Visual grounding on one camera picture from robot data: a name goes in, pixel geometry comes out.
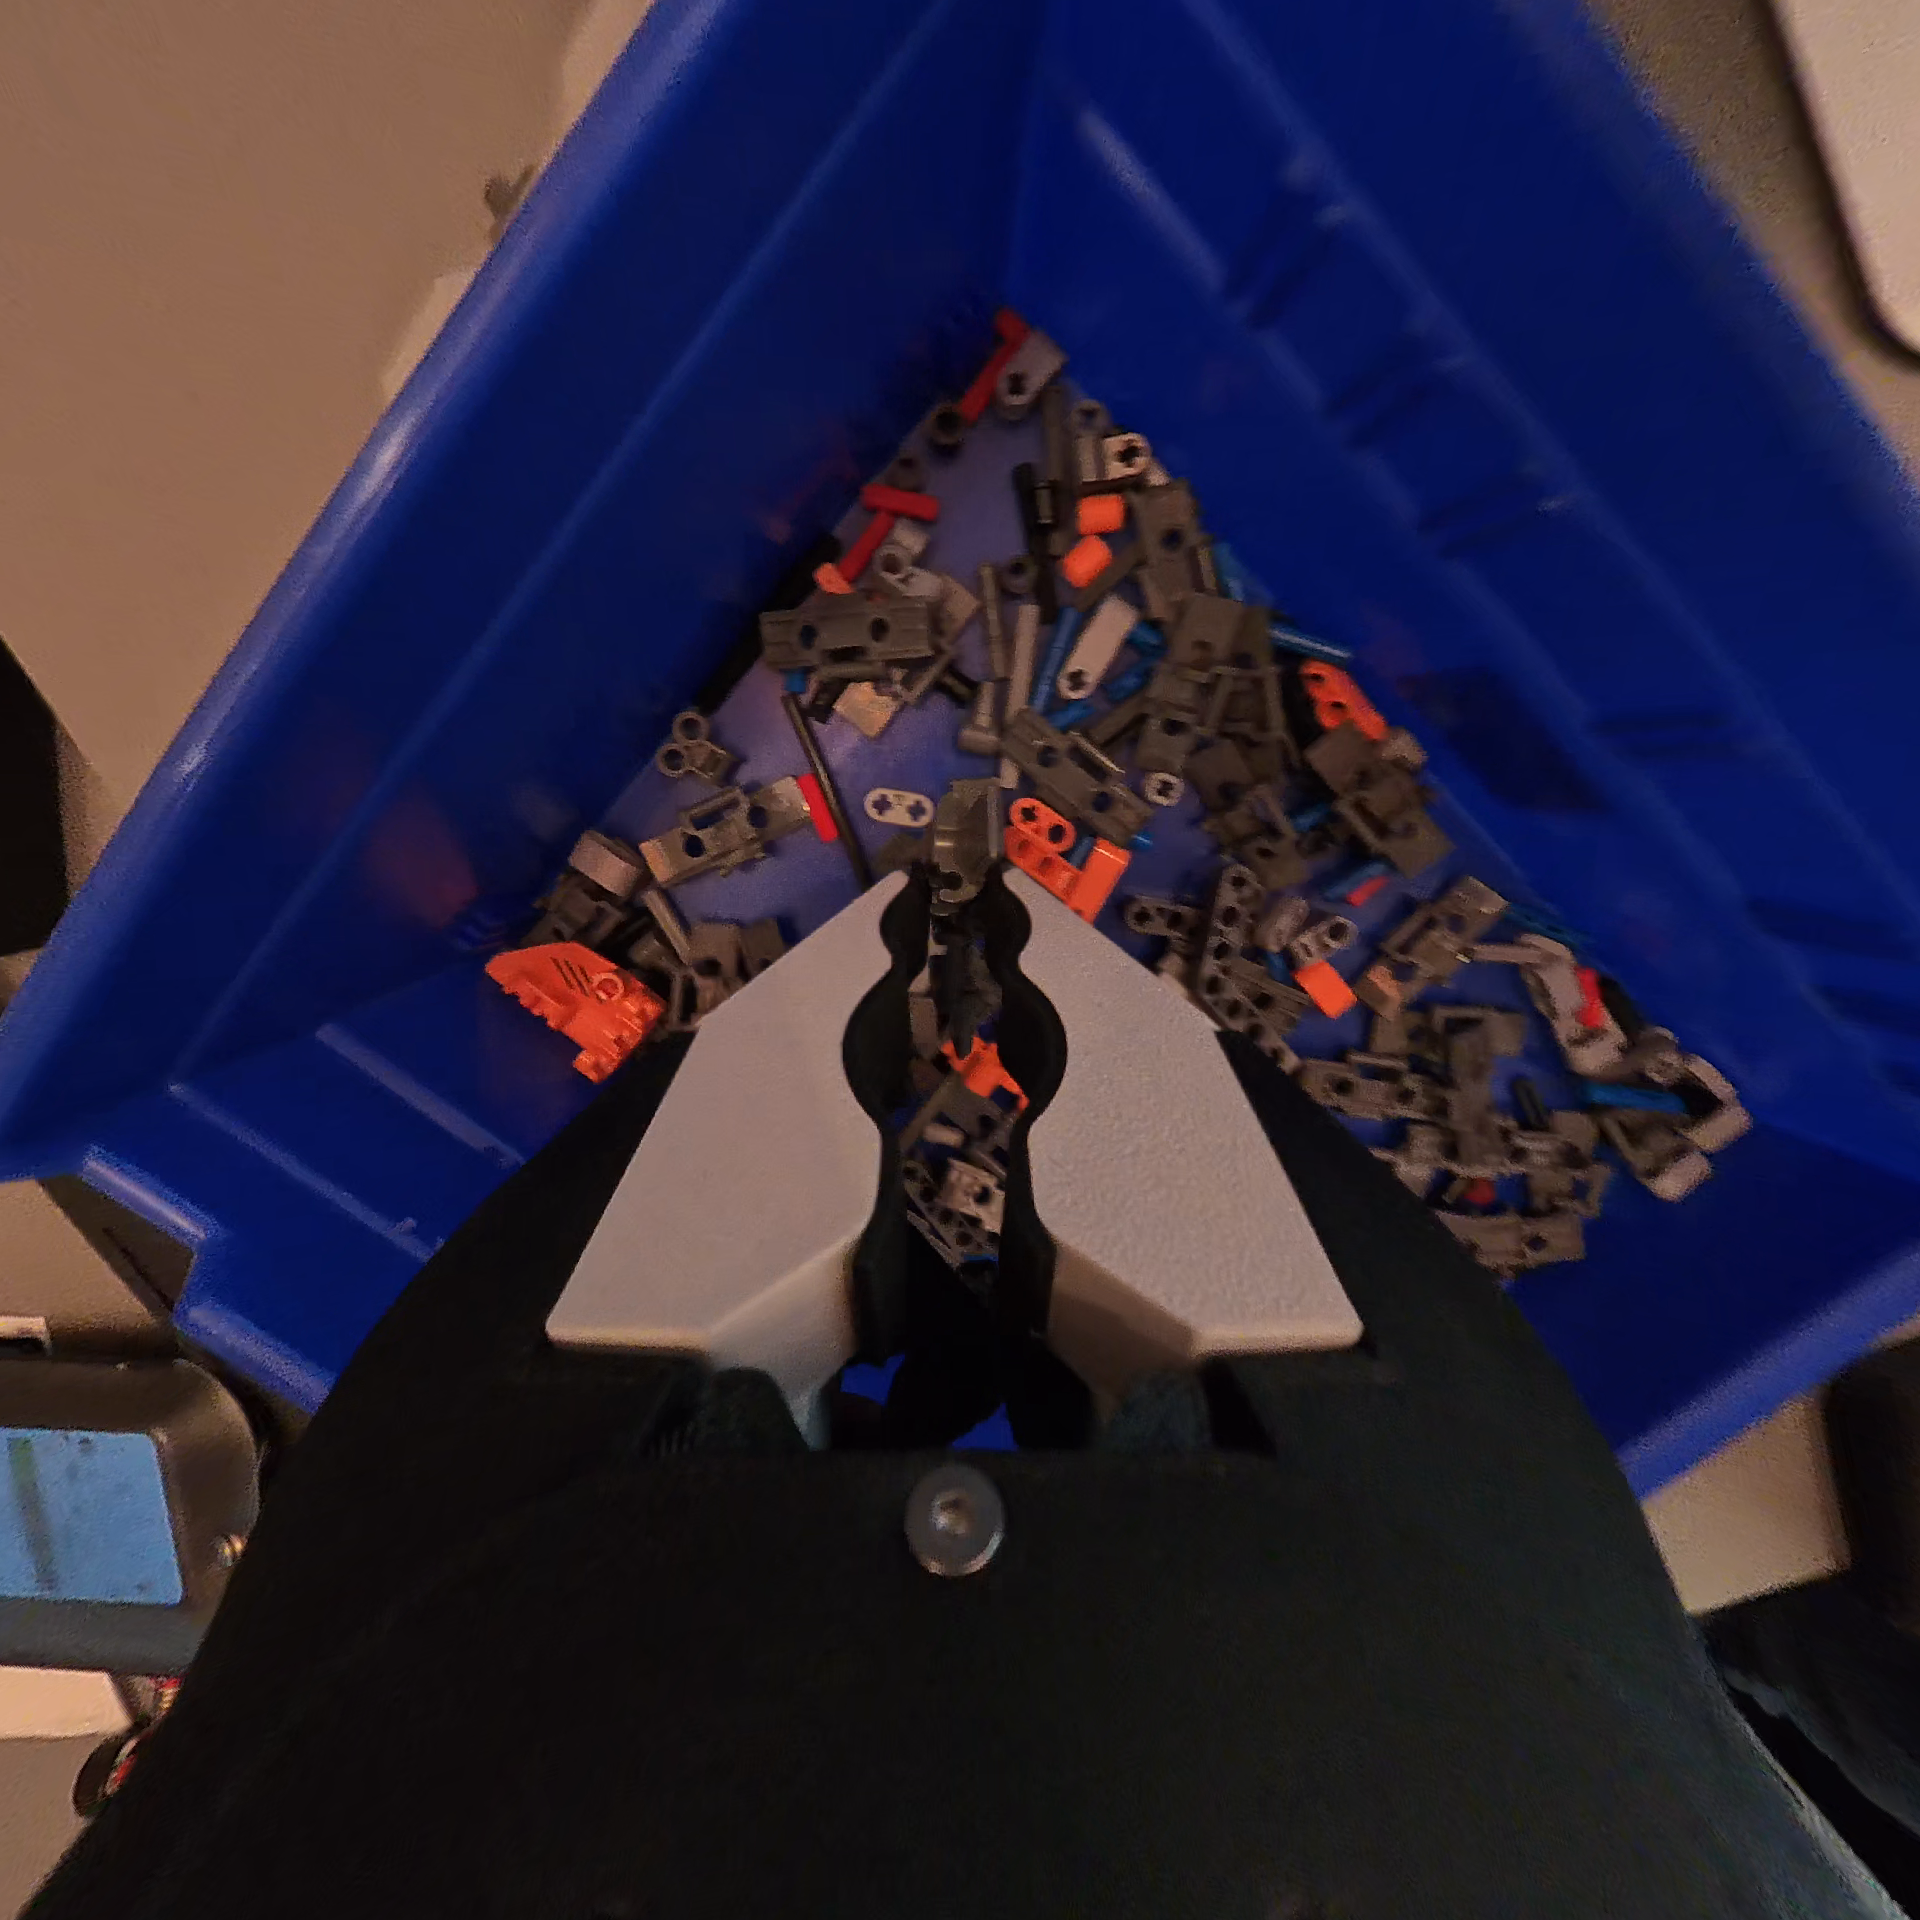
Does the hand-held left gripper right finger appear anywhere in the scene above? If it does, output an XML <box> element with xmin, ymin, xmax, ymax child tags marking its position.
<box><xmin>997</xmin><ymin>871</ymin><xmax>1363</xmax><ymax>1372</ymax></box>

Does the grey box with pale label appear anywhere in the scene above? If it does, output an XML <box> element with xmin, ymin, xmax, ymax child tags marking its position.
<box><xmin>0</xmin><ymin>1352</ymin><xmax>264</xmax><ymax>1682</ymax></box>

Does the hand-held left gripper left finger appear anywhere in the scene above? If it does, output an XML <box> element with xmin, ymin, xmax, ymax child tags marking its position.
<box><xmin>546</xmin><ymin>871</ymin><xmax>926</xmax><ymax>1377</ymax></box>

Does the orange curved toy panel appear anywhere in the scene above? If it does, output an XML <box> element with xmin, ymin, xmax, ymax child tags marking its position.
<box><xmin>482</xmin><ymin>937</ymin><xmax>668</xmax><ymax>1082</ymax></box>

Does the blue plastic bin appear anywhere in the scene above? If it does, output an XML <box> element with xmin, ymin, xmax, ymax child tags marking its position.
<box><xmin>0</xmin><ymin>0</ymin><xmax>1920</xmax><ymax>1503</ymax></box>

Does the heap of mixed toy pieces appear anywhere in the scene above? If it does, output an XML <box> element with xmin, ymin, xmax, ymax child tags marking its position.
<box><xmin>482</xmin><ymin>301</ymin><xmax>1758</xmax><ymax>1280</ymax></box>

